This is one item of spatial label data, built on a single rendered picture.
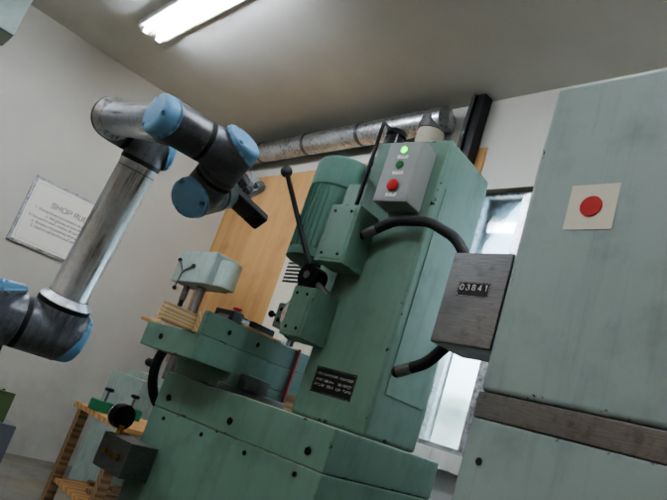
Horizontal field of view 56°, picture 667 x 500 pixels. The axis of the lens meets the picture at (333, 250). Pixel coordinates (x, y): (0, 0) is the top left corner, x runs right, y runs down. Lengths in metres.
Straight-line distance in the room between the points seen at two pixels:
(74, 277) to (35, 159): 2.74
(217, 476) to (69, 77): 3.66
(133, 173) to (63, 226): 2.75
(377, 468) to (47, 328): 0.98
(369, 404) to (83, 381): 3.53
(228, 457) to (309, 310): 0.36
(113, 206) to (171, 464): 0.73
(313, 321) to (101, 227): 0.71
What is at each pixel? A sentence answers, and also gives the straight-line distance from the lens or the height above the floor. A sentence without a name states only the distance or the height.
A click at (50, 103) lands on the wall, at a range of 4.66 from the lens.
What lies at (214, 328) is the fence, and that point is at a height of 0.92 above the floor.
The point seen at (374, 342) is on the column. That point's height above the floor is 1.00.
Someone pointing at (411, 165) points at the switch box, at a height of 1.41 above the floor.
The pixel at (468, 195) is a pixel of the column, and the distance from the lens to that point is 1.62.
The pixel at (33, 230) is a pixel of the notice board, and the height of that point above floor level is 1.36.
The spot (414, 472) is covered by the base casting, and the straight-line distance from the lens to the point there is 1.56.
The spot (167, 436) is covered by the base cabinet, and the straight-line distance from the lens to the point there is 1.62.
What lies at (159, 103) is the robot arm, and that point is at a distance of 1.32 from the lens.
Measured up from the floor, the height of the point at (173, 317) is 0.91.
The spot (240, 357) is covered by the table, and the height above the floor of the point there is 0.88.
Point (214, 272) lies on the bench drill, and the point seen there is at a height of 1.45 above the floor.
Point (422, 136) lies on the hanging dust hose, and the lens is 3.54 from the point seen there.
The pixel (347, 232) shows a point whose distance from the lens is 1.46.
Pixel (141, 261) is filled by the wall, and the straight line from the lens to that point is 4.80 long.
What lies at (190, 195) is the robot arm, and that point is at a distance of 1.37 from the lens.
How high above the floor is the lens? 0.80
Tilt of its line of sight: 15 degrees up
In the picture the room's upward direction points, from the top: 19 degrees clockwise
